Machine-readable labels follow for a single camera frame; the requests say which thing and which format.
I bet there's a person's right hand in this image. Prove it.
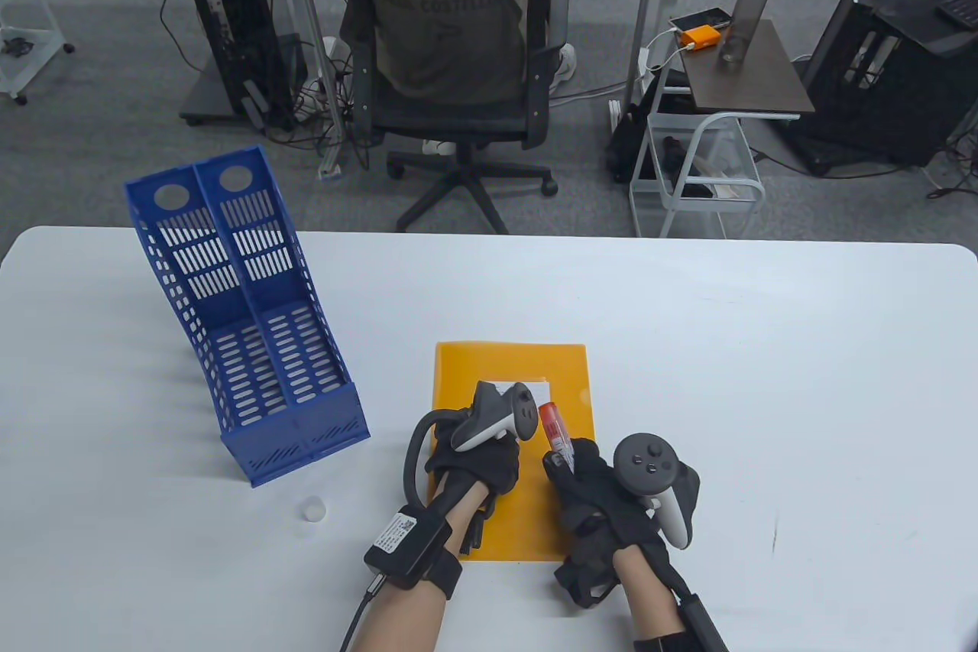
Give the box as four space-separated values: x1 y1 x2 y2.
542 438 673 569

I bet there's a person's left hand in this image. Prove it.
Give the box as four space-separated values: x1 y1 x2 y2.
424 423 522 553

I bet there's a red and white glue stick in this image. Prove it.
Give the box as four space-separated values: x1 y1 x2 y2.
539 401 578 473

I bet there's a yellow L-shaped folder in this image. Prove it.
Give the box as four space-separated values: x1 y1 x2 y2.
432 342 597 563

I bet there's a person's left forearm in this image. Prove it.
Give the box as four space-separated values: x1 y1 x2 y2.
348 583 448 652

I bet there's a person's right forearm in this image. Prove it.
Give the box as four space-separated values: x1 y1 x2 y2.
611 549 685 641

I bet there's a white lined label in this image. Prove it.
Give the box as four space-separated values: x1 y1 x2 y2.
489 377 552 408

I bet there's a blue plastic file rack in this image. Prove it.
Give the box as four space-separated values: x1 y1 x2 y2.
124 145 372 489

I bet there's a black mesh office chair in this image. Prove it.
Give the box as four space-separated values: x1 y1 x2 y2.
330 0 574 235

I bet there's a black bag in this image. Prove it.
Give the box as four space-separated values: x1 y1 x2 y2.
607 71 688 183

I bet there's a white wheeled cart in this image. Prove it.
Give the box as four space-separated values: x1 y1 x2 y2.
629 112 766 238
0 0 76 106

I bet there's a brown side table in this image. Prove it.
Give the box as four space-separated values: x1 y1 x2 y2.
678 20 815 119

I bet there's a black smartphone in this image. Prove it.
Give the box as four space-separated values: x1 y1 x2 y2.
669 8 733 32

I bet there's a black computer tower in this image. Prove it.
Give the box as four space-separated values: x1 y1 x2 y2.
187 0 299 129

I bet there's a dark transparent water bottle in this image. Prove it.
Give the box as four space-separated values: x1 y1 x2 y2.
718 0 777 64

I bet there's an aluminium frame post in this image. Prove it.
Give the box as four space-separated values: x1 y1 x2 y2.
627 0 664 118
238 0 348 179

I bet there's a black open-frame computer case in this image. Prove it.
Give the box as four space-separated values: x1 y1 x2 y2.
787 0 978 177

